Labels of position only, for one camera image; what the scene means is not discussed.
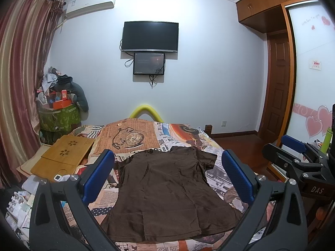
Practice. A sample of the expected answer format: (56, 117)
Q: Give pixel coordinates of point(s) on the wooden overhead cabinet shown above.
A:
(265, 16)

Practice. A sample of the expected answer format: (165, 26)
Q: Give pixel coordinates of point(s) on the orange box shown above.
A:
(61, 104)

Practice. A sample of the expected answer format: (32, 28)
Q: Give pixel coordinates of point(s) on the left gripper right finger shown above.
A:
(287, 227)

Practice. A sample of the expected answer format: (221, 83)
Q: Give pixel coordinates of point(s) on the striped red gold curtain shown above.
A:
(27, 31)

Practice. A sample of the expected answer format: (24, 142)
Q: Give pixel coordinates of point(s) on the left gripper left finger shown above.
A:
(49, 228)

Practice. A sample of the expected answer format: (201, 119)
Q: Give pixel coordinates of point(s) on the wooden bed post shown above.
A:
(208, 130)

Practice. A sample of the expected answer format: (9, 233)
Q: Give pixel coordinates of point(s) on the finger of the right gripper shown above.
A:
(293, 144)

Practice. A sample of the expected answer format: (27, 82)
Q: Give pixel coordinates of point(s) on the white wardrobe sliding door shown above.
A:
(313, 35)

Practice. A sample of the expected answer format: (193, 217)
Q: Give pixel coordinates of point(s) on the small black wall monitor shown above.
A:
(149, 63)

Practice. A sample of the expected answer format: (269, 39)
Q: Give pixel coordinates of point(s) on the black wall television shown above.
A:
(147, 36)

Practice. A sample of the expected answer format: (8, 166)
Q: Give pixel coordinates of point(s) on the brown t-shirt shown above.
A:
(165, 196)

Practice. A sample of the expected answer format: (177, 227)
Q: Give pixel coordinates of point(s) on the green bottle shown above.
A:
(327, 140)

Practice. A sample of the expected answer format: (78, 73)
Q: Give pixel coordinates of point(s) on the green patterned storage bag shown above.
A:
(56, 123)

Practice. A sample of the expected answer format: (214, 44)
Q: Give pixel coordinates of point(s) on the white air conditioner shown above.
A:
(81, 7)

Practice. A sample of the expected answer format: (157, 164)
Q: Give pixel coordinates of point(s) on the small white clock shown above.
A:
(58, 178)

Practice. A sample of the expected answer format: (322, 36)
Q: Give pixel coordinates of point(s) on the pile of white papers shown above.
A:
(18, 208)

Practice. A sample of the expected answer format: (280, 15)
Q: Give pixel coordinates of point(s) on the brown wooden door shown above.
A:
(277, 89)

